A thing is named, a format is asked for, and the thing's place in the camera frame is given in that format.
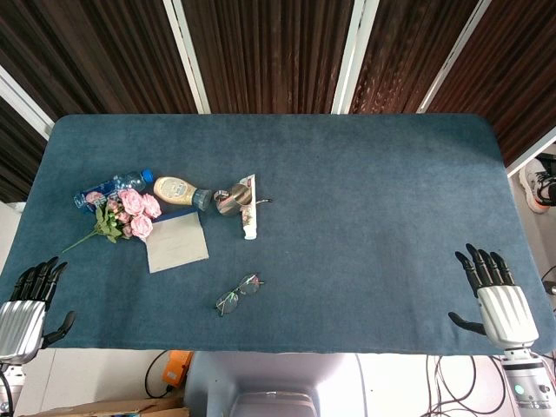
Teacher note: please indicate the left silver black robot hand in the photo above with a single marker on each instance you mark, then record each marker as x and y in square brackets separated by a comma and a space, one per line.
[21, 326]

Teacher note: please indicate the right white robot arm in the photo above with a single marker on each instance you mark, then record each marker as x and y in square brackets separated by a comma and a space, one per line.
[525, 382]

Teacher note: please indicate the brown slatted partition panel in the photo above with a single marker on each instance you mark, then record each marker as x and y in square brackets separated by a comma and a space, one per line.
[269, 52]
[404, 52]
[512, 65]
[95, 52]

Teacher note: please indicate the white floral toothpaste tube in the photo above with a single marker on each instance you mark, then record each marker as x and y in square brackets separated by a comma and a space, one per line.
[249, 226]

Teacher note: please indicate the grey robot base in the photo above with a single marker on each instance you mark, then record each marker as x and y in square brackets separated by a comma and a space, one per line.
[260, 373]

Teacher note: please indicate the orange device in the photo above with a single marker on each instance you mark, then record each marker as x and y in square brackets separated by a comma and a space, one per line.
[178, 367]

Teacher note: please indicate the blue rectangular box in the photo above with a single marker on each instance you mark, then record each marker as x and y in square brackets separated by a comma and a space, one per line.
[178, 243]

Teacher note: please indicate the white sneaker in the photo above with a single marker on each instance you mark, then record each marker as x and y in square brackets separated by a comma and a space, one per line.
[532, 187]

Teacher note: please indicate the pink artificial rose bouquet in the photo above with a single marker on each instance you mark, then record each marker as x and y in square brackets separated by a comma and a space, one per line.
[132, 202]

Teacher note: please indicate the beige sauce bottle grey cap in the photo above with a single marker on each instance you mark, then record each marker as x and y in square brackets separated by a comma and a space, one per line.
[174, 189]

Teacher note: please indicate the blue velvet tablecloth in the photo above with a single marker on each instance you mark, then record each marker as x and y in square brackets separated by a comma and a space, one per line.
[347, 217]

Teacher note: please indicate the steel gooseneck pitcher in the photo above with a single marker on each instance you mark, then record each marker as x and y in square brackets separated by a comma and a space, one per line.
[234, 200]

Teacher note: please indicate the white partition frame post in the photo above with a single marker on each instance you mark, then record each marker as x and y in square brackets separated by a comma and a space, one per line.
[187, 56]
[532, 152]
[452, 61]
[352, 56]
[21, 104]

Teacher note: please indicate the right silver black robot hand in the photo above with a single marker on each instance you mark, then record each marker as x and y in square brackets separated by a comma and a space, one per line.
[506, 313]

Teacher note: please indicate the brown cardboard box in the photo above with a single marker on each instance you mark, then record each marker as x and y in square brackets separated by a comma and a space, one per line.
[130, 408]

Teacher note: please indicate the clear blue-capped water bottle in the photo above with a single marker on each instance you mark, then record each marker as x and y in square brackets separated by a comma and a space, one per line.
[126, 180]

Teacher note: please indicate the wire-frame eyeglasses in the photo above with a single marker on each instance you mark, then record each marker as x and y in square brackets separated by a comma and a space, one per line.
[249, 286]

